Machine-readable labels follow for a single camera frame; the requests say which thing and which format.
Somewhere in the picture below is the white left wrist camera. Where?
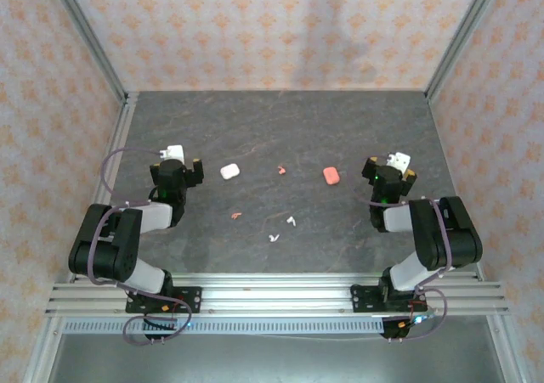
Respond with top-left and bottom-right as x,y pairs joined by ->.
155,144 -> 186,163

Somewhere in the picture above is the aluminium side rail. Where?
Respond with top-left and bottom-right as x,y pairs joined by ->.
70,92 -> 139,283

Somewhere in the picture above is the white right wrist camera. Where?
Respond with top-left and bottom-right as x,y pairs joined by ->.
387,150 -> 412,173

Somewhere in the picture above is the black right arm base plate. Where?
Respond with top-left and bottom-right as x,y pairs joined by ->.
350,284 -> 428,315

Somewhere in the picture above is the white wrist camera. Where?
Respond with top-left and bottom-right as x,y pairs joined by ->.
155,144 -> 186,163
387,150 -> 412,173

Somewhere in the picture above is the grey metal shelf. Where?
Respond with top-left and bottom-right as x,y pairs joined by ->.
46,334 -> 507,383

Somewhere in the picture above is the slotted grey cable duct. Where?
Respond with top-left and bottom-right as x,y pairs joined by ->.
61,317 -> 386,336

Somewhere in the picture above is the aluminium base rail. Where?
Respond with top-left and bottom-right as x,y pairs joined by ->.
45,272 -> 509,317

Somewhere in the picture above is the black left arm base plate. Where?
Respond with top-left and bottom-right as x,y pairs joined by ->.
126,286 -> 203,315

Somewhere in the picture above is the aluminium frame post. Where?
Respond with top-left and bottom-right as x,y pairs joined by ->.
424,0 -> 509,104
44,0 -> 128,104

